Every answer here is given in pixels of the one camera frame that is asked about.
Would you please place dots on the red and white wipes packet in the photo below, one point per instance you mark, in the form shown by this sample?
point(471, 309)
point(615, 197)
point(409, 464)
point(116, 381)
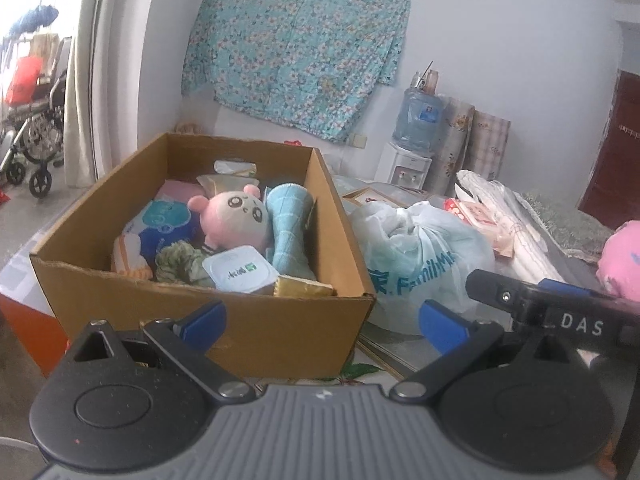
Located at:
point(480, 220)

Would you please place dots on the brown cardboard box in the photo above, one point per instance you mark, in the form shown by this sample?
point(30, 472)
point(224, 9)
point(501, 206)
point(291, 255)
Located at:
point(275, 340)

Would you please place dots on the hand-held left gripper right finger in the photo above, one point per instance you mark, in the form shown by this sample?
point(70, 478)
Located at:
point(440, 322)

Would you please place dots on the blue hanging garment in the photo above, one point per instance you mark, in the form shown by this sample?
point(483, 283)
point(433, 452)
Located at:
point(35, 15)

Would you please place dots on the red bag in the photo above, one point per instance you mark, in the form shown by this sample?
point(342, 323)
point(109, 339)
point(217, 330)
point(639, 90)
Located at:
point(22, 80)

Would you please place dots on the wheelchair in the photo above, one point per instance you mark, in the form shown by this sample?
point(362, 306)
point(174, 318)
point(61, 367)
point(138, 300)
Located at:
point(40, 130)

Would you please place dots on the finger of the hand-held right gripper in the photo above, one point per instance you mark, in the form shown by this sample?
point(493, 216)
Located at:
point(562, 286)
point(492, 290)

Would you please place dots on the dark grey cloth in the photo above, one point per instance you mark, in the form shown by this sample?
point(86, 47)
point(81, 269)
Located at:
point(585, 270)

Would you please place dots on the white plaid towel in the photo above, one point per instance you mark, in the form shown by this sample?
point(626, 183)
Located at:
point(520, 245)

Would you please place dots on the white water dispenser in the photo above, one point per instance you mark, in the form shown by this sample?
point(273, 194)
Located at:
point(400, 165)

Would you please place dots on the floral rolled mat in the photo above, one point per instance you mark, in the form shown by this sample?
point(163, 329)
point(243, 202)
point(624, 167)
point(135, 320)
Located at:
point(450, 145)

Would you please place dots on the green rug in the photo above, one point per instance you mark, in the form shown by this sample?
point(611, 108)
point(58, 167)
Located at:
point(570, 220)

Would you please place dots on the checked rolled mat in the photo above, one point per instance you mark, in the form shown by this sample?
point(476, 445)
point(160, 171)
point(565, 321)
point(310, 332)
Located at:
point(490, 145)

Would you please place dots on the orange striped towel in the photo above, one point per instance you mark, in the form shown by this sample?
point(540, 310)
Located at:
point(127, 257)

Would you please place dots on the blue and white packet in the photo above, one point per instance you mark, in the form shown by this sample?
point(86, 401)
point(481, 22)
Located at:
point(165, 225)

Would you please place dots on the green cloth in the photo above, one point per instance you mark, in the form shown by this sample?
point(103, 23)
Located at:
point(175, 262)

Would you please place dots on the pink textured cloth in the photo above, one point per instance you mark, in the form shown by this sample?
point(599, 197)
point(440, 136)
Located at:
point(177, 191)

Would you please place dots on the yellow packet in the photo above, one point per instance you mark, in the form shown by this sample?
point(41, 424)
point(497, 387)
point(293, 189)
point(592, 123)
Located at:
point(300, 286)

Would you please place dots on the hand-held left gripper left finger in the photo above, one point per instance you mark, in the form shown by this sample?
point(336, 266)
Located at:
point(207, 317)

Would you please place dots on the blue water bottle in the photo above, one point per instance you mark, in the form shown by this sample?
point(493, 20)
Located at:
point(417, 120)

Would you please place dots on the cream snack packet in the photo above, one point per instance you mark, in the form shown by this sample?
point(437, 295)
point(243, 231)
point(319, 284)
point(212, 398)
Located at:
point(220, 185)
point(235, 168)

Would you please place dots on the wall socket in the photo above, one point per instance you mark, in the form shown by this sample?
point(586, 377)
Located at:
point(360, 141)

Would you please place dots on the teal floral cloth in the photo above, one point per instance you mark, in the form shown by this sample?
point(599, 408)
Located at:
point(300, 35)

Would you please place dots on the light blue towel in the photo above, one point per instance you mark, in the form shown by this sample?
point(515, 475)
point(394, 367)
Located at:
point(287, 230)

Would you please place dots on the grey curtain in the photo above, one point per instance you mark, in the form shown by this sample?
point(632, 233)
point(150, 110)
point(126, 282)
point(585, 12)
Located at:
point(80, 110)

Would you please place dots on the brown door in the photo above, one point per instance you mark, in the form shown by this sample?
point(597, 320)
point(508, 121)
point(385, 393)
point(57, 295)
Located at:
point(615, 160)

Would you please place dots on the pink plush toy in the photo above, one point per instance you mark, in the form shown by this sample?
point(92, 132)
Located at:
point(235, 215)

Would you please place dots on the large white plastic bag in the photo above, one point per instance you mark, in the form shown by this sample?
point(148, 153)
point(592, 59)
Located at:
point(425, 245)

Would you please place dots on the white green-label cup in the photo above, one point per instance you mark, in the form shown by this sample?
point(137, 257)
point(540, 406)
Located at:
point(240, 270)

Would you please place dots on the pink spotted blanket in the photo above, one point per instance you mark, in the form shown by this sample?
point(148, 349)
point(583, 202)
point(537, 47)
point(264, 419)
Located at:
point(622, 260)

